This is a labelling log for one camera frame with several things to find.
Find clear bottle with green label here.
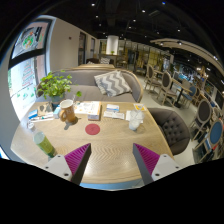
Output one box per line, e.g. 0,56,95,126
27,121,58,159

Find small light blue box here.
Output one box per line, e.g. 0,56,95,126
53,105,62,119

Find white printed paper slips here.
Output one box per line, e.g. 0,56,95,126
103,110,125,120

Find wooden stand with leaf cutout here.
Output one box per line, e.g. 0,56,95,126
37,101,54,118

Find yellow and white card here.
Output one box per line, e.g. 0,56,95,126
133,102,147,112

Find window with posters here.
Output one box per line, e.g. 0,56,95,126
6,18,54,121

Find grey zigzag cushion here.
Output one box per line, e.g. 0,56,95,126
93,69,133,98

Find clear plastic cup with straw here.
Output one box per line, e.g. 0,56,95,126
128,109,145,132

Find green potted plant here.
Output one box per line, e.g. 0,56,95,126
35,70,83,108

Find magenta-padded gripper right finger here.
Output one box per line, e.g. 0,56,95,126
132,143,184,185

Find white paper napkin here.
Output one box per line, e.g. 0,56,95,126
125,110,134,122

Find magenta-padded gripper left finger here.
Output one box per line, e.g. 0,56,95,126
43,143,92,185

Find white round pillar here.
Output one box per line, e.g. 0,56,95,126
105,34,120,56

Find white pen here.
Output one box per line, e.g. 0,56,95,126
31,114,54,123

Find grey upholstered sofa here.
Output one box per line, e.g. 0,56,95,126
35,68,144,104

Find white and orange box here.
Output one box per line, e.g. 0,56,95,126
87,101,102,122

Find grey tufted armchair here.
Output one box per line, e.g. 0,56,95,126
147,107,191,156

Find flat round red coaster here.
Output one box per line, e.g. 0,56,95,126
84,123,101,136

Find printed menu leaflet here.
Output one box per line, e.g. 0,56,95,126
73,100,91,116

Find brown ceramic mug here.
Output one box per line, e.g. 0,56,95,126
58,98,78,124

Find group of ceiling lights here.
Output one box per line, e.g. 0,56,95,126
89,1,221,61

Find group of dining chairs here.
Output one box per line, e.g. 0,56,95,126
143,63,224,161

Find blue and white card pack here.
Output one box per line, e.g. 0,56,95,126
105,103,120,113

